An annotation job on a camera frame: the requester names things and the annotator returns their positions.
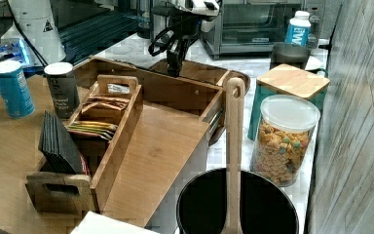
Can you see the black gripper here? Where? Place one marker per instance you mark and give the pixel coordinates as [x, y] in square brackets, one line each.
[182, 30]

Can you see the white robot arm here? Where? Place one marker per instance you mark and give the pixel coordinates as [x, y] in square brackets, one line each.
[34, 21]

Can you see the wooden serving tray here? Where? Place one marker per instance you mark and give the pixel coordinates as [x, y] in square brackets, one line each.
[213, 75]

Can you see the wooden spoon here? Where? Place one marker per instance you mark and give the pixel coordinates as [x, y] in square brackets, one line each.
[234, 132]

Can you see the silver toaster oven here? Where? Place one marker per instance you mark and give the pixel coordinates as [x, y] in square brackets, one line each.
[255, 26]

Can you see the wooden cabinet box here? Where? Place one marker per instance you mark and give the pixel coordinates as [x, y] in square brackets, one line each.
[167, 147]

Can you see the wooden tea caddy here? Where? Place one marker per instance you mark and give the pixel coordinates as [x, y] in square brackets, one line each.
[101, 127]

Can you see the black pepper shaker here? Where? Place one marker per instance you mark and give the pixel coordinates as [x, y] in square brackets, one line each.
[62, 83]

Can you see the dark grey mug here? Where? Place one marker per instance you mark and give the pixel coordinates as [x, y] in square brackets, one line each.
[294, 55]

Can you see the blue water bottle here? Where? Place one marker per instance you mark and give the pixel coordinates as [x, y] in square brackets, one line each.
[298, 29]

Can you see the clear cereal jar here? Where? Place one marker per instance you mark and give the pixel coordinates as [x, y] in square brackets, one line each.
[282, 138]

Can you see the black coasters stack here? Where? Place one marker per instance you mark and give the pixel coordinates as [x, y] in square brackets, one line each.
[58, 147]

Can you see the blue salt shaker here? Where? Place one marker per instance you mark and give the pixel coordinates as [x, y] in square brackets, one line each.
[14, 90]

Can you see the black utensil holder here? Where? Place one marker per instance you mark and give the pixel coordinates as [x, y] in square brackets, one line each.
[265, 209]

